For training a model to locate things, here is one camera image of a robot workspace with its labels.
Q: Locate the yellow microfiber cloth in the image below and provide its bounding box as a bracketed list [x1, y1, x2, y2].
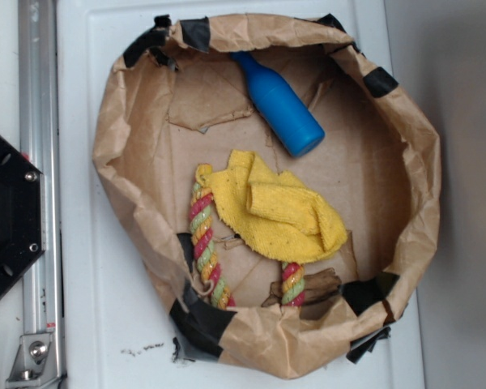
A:
[195, 150, 347, 264]

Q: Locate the brown paper bag basin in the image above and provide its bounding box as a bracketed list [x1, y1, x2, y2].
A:
[93, 14, 441, 378]

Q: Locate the blue plastic bottle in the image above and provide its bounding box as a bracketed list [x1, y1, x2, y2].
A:
[230, 51, 325, 157]

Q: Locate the multicolour twisted rope toy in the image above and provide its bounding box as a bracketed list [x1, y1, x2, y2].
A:
[189, 164, 305, 310]

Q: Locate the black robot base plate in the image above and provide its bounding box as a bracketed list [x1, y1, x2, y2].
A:
[0, 135, 45, 300]

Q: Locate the metal corner bracket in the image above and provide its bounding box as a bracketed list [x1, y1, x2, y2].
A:
[5, 333, 58, 388]

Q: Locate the aluminium extrusion rail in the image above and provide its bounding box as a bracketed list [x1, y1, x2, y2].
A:
[18, 1, 67, 388]

